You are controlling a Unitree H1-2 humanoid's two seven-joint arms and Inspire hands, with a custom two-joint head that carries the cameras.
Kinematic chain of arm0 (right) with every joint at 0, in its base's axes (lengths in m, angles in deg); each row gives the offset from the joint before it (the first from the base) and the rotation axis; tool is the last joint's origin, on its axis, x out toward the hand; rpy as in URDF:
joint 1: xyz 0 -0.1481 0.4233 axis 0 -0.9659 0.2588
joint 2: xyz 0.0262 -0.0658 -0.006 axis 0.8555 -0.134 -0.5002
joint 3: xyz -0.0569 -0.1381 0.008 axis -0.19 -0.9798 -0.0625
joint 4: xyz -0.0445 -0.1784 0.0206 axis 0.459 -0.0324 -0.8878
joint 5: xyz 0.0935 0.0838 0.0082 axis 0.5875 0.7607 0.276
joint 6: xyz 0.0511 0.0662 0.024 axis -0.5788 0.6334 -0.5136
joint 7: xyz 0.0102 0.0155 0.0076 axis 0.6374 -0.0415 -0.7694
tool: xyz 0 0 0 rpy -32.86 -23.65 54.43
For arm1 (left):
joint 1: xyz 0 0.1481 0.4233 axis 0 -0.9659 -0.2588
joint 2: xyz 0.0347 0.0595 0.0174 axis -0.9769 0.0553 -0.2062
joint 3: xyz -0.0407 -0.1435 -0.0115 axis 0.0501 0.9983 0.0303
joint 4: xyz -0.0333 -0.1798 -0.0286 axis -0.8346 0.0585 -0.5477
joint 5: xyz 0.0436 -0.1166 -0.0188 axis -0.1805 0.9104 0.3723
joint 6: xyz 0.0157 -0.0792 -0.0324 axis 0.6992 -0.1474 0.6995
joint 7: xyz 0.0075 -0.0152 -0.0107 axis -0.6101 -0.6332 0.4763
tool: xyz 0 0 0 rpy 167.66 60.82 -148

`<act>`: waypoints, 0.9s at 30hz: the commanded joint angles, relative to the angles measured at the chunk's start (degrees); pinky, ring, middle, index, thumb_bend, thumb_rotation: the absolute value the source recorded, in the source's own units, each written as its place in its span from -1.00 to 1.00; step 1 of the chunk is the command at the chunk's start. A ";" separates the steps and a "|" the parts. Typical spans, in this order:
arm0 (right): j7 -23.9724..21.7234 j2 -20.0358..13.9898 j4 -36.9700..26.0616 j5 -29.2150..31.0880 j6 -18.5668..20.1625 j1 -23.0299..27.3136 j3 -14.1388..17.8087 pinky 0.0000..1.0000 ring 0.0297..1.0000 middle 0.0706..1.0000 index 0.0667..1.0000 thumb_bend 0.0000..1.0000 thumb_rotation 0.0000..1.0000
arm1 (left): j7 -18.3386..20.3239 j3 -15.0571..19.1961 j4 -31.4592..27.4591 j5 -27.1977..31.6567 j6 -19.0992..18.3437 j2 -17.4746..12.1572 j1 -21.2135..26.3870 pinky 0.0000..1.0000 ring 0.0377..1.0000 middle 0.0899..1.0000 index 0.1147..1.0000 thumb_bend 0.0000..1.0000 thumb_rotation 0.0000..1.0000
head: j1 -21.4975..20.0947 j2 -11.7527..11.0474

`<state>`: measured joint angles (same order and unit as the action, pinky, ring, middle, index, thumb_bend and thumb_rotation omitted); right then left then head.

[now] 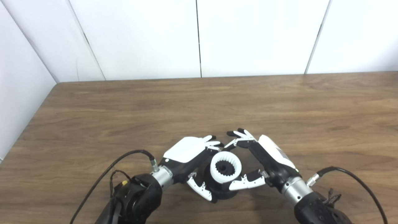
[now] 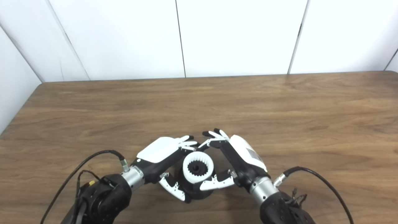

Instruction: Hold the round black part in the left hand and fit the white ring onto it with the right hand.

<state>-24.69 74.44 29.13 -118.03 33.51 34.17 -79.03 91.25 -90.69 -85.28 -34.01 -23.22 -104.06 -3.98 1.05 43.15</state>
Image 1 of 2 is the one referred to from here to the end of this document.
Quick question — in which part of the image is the thin left arm wire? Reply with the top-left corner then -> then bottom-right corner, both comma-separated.
109,170 -> 132,200

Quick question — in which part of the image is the thin arm wire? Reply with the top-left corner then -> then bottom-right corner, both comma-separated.
109,170 -> 132,200
323,188 -> 342,205

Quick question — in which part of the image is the white toothed ring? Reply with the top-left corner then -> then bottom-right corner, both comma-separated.
210,151 -> 243,186

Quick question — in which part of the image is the round black part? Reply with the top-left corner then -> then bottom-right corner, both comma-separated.
203,161 -> 240,200

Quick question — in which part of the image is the thin right arm wire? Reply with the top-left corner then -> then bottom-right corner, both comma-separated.
323,188 -> 342,205

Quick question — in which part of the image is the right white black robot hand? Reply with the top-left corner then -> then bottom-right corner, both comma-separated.
221,128 -> 301,191

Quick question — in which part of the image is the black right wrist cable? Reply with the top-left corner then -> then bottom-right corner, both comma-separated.
306,166 -> 389,224

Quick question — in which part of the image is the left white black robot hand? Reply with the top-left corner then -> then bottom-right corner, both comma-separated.
158,135 -> 224,203

